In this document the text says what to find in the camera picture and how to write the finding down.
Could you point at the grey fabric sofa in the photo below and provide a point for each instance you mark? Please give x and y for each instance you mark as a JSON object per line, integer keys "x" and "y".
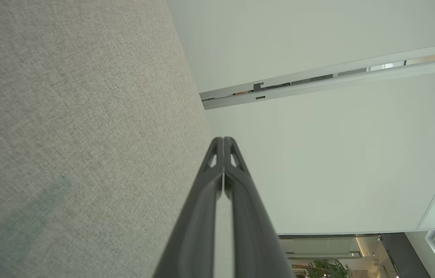
{"x": 78, "y": 135}

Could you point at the dark door frame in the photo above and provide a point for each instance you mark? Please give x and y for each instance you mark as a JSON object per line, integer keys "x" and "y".
{"x": 405, "y": 256}

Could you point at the green potted plant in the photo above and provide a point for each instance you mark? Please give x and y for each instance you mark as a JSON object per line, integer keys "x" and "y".
{"x": 327, "y": 269}

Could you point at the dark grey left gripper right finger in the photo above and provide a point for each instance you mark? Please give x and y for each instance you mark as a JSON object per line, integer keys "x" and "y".
{"x": 254, "y": 231}

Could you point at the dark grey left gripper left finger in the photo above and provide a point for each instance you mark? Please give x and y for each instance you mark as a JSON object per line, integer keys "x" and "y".
{"x": 196, "y": 231}

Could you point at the grey partition post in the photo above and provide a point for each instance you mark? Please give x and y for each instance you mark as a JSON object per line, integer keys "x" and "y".
{"x": 318, "y": 83}

